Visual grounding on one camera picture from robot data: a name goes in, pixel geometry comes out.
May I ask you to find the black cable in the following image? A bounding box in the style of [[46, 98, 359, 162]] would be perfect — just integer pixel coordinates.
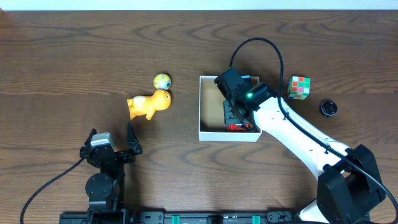
[[229, 37, 398, 224], [19, 157, 86, 224]]

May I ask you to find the black round lid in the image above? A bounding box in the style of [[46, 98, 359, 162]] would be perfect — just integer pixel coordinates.
[[320, 100, 338, 118]]

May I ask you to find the yellow grey ball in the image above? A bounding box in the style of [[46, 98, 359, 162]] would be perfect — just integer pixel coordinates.
[[153, 73, 172, 90]]

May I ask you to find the colourful puzzle cube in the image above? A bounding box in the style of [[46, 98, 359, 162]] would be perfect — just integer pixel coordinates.
[[287, 76, 310, 100]]

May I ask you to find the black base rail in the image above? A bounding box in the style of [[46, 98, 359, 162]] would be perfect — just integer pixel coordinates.
[[58, 209, 305, 224]]

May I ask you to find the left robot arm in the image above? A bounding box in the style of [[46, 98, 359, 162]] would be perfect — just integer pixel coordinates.
[[80, 122, 142, 213]]

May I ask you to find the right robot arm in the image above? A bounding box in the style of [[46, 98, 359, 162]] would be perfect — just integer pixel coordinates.
[[216, 81, 388, 223]]

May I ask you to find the white cardboard box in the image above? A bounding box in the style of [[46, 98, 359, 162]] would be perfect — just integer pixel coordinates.
[[198, 76, 261, 142]]

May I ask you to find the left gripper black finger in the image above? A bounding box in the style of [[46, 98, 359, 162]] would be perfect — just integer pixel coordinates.
[[83, 128, 97, 146], [126, 121, 142, 155]]

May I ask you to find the red grey toy truck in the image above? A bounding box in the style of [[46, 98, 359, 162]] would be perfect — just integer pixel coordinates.
[[226, 123, 256, 133]]

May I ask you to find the black left cable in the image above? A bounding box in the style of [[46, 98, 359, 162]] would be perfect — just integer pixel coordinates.
[[19, 157, 86, 224]]

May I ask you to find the black right cable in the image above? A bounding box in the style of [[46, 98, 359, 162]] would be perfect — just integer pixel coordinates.
[[229, 37, 398, 224]]

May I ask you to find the orange dinosaur toy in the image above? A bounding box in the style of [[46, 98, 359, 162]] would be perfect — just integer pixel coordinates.
[[127, 90, 172, 120]]

